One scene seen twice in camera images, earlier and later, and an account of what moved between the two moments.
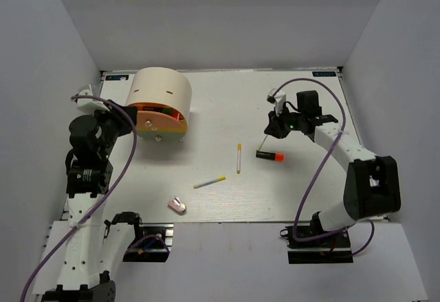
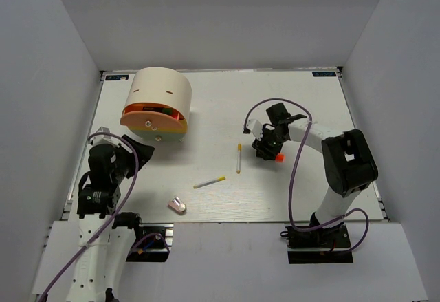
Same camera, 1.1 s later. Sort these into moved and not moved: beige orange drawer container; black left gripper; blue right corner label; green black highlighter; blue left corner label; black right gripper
Moved: black right gripper; black left gripper
Not moved: beige orange drawer container; blue right corner label; blue left corner label; green black highlighter
